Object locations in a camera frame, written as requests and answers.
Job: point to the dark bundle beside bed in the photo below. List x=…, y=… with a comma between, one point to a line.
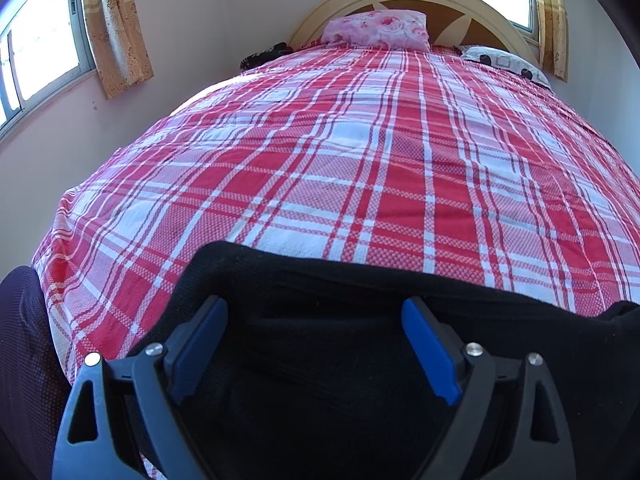
x=262, y=56

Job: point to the cream wooden headboard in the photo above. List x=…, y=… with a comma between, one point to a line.
x=450, y=0

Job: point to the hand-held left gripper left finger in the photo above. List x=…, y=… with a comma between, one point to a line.
x=197, y=350

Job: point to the red plaid bed cover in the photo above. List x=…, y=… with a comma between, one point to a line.
x=350, y=160

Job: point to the white patterned pillow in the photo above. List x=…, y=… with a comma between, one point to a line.
x=500, y=62

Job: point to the black pants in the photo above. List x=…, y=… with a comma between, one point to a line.
x=325, y=360

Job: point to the pink floral pillow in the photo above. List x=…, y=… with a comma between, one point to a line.
x=380, y=30

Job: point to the large sliding window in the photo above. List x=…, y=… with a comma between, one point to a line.
x=45, y=45

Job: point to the dark dotted clothing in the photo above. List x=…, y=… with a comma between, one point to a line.
x=22, y=360

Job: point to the yellow patterned curtain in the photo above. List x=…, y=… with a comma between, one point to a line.
x=552, y=25
x=117, y=35

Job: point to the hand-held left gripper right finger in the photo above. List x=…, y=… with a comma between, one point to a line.
x=430, y=350

